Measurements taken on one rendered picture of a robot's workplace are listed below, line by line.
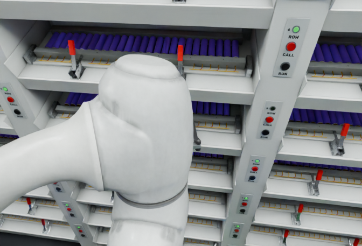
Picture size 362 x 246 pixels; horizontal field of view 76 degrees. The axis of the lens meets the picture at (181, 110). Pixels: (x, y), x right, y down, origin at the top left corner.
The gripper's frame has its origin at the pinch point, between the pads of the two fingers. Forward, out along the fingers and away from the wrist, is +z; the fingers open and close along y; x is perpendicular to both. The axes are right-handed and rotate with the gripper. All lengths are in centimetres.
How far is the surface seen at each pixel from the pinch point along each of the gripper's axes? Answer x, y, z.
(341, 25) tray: 25.7, 31.1, -6.2
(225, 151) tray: -10.4, 13.5, -0.1
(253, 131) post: -1.6, 19.7, -2.3
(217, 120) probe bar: -2.8, 10.7, 4.5
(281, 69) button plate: 16.3, 22.3, -5.8
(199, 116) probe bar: -2.3, 5.1, 5.1
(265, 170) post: -16.1, 25.8, 0.2
